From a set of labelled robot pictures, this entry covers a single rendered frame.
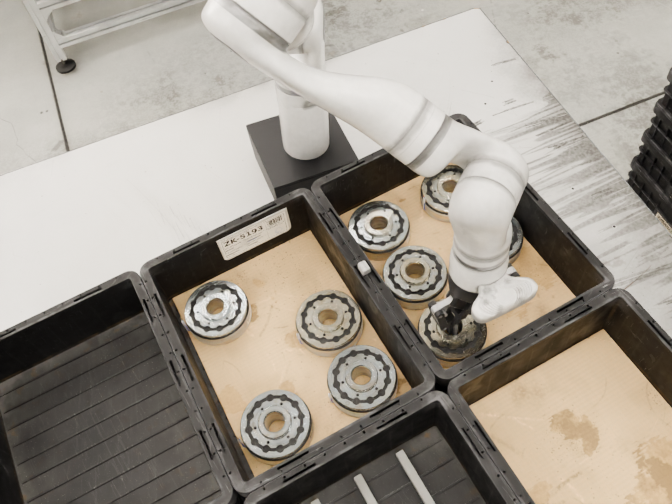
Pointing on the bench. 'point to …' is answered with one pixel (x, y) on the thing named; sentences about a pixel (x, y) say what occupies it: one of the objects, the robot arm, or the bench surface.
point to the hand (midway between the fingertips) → (469, 317)
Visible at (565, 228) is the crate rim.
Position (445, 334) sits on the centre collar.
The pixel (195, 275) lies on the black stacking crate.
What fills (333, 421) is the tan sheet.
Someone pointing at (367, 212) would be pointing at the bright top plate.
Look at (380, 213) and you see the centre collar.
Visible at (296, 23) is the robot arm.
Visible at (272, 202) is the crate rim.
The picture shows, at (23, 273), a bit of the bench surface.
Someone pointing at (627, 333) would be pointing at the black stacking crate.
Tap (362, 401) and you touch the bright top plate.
